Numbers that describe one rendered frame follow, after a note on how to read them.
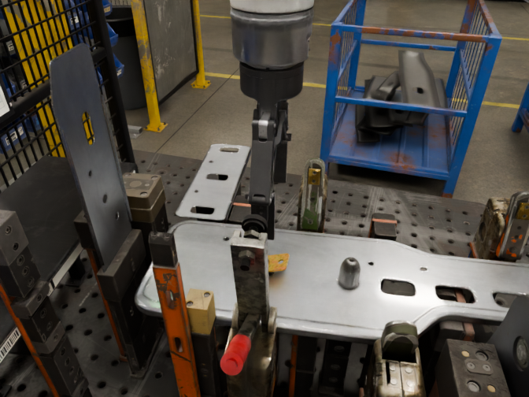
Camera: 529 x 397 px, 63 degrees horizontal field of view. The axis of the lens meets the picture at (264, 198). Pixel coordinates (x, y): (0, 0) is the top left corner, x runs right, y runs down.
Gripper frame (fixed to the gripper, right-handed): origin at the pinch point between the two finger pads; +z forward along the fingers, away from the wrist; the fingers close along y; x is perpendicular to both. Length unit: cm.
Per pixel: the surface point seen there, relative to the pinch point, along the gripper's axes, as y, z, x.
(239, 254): -17.7, -5.8, 0.7
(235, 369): -26.7, 0.4, -0.5
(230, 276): -1.8, 14.5, 6.2
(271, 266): -1.0, 12.2, -0.4
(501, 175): 206, 115, -122
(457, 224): 57, 45, -48
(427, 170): 172, 95, -67
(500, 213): 16.0, 10.2, -38.5
